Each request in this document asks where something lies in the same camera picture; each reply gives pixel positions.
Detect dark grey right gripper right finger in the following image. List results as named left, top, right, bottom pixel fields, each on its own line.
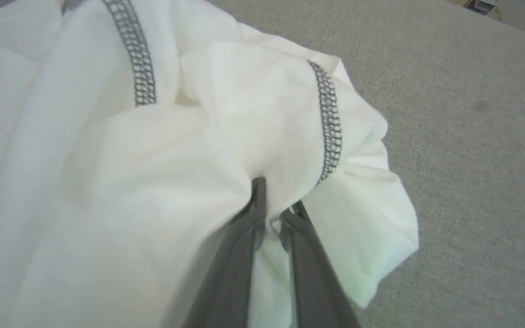
left=280, top=200, right=362, bottom=328

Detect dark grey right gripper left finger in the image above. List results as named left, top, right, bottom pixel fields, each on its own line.
left=182, top=177, right=268, bottom=328

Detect white garment with grey stitching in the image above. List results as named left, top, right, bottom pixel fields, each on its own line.
left=0, top=0, right=420, bottom=328

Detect grey fabric sofa surface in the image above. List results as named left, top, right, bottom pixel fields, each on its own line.
left=0, top=0, right=525, bottom=328

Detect wooden furniture piece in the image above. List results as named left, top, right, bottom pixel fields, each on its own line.
left=453, top=0, right=504, bottom=22

